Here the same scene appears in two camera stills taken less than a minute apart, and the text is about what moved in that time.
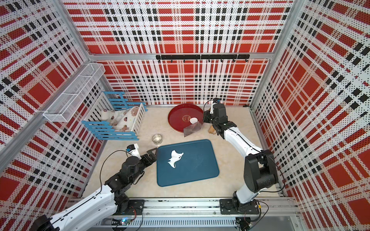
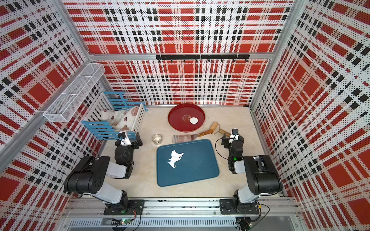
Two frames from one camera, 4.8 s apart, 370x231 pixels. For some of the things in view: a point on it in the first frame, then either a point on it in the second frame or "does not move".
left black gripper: [153, 158] -> [136, 146]
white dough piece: [175, 157] does not move
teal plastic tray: [198, 161] does not move
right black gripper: [206, 115] -> [225, 141]
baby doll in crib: [122, 120] does not move
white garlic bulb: [193, 120] does not move
